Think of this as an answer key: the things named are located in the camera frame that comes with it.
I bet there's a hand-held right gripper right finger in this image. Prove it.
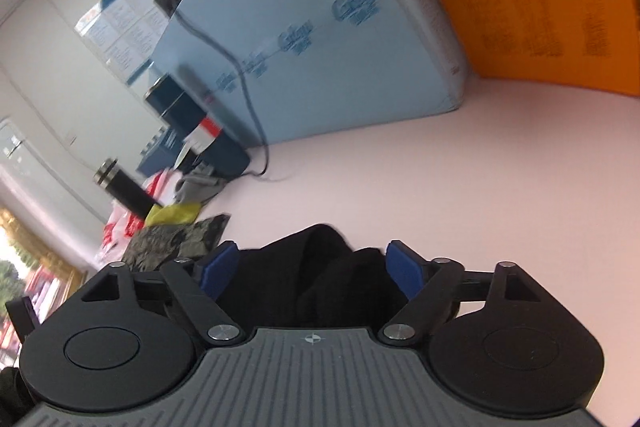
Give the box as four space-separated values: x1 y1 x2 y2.
377 241 544 348

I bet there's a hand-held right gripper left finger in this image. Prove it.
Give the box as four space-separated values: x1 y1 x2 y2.
75 241 245 348

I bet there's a black garment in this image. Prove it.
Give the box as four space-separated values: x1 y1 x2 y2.
220 223 411 330

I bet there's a dark patterned bag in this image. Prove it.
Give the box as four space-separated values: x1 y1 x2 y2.
122 214 232 270

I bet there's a yellow cloth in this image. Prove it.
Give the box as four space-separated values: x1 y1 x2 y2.
145 202 202 225

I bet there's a grey cloth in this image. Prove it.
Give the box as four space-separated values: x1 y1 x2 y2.
175 174 226 205

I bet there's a red white plastic bag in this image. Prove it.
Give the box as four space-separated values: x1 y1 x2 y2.
95 169 181 263

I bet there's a dark box red white label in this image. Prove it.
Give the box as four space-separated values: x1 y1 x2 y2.
144 74 251 180

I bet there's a black cylinder metal cap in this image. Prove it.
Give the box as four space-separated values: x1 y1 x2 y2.
92 159 162 218

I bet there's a small blue box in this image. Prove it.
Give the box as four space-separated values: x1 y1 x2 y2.
136 127 181 175

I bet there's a light blue box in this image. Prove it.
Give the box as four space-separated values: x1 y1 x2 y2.
150 0 470 146

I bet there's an orange printed box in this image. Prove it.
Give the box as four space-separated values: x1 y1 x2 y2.
380 0 640 96

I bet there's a black cable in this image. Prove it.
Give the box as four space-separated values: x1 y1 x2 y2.
170 2 293 182

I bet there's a wall poster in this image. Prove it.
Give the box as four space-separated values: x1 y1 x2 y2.
75 0 181 85

